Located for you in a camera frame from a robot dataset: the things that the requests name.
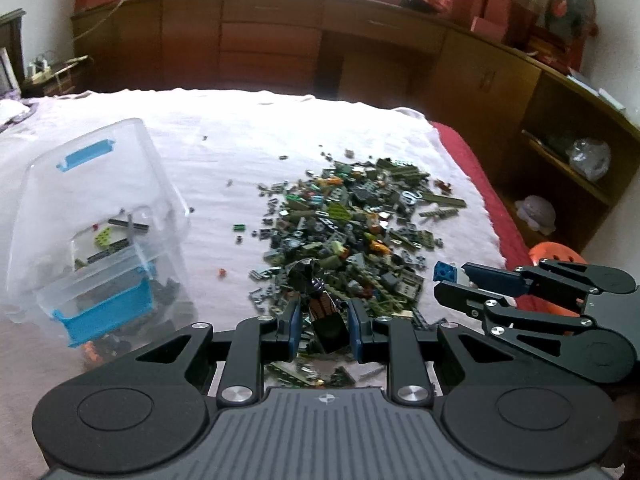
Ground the pile of building bricks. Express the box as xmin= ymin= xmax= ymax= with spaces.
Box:
xmin=232 ymin=147 xmax=468 ymax=391

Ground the white blanket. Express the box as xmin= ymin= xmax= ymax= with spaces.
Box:
xmin=0 ymin=89 xmax=509 ymax=480

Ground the white power strip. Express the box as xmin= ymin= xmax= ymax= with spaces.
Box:
xmin=29 ymin=57 xmax=55 ymax=82

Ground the clear plastic storage box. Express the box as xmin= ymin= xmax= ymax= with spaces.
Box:
xmin=5 ymin=117 xmax=197 ymax=357

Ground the orange plastic stool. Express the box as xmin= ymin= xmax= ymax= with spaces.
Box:
xmin=529 ymin=241 xmax=587 ymax=317

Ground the white plush toy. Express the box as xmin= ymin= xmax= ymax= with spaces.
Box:
xmin=515 ymin=195 xmax=557 ymax=234

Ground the wooden wall cabinet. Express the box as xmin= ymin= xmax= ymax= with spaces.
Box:
xmin=70 ymin=0 xmax=640 ymax=261

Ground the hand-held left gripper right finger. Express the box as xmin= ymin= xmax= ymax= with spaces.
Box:
xmin=348 ymin=298 xmax=519 ymax=406

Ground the clear plastic bag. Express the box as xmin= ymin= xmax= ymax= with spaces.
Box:
xmin=569 ymin=137 xmax=612 ymax=181

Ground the red box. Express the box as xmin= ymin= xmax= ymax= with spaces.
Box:
xmin=470 ymin=15 xmax=509 ymax=44

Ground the dark wooden nightstand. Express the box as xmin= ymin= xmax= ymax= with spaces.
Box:
xmin=0 ymin=8 xmax=27 ymax=98

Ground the red blanket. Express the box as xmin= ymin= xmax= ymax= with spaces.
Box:
xmin=431 ymin=121 xmax=532 ymax=286

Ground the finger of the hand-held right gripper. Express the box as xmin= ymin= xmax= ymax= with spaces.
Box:
xmin=434 ymin=281 xmax=601 ymax=356
xmin=462 ymin=259 xmax=635 ymax=297

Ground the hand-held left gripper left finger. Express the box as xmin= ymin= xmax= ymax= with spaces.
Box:
xmin=135 ymin=300 xmax=303 ymax=407

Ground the electric fan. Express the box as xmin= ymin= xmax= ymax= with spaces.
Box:
xmin=544 ymin=0 xmax=599 ymax=43

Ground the black and brown toy piece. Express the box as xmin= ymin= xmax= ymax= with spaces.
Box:
xmin=287 ymin=257 xmax=351 ymax=353

